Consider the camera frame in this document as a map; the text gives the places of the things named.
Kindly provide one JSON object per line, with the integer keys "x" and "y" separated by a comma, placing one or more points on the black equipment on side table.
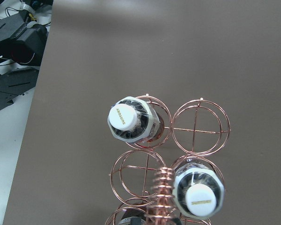
{"x": 25, "y": 46}

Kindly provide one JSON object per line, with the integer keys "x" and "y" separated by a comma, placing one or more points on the copper wire bottle basket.
{"x": 143, "y": 177}

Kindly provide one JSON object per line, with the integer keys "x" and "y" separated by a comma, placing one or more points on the tea bottle white cap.
{"x": 133, "y": 120}
{"x": 133, "y": 216}
{"x": 198, "y": 187}

